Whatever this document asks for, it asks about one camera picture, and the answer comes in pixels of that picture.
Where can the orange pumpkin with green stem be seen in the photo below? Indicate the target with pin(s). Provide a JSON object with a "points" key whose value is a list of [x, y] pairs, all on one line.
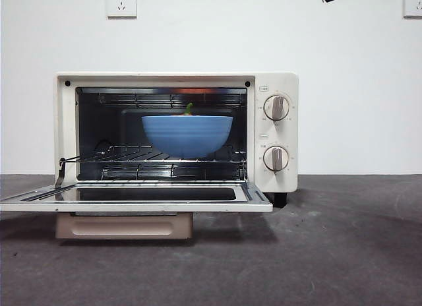
{"points": [[189, 109]]}

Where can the blue ribbed bowl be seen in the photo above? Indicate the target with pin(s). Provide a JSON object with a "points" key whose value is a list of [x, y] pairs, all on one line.
{"points": [[188, 134]]}

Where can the white glass oven door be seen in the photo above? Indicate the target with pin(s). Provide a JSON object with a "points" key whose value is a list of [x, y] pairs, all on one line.
{"points": [[132, 205]]}

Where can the white toaster oven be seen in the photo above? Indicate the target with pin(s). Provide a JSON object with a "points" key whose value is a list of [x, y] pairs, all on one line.
{"points": [[283, 81]]}

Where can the beige oven knob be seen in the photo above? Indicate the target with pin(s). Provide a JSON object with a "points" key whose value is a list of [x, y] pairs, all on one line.
{"points": [[277, 158], [277, 107]]}

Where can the beige oven crumb tray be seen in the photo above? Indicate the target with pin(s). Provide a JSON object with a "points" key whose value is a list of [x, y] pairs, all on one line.
{"points": [[125, 227]]}

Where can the white wall socket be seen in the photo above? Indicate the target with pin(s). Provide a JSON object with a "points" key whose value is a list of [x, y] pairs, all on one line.
{"points": [[122, 4], [413, 2]]}

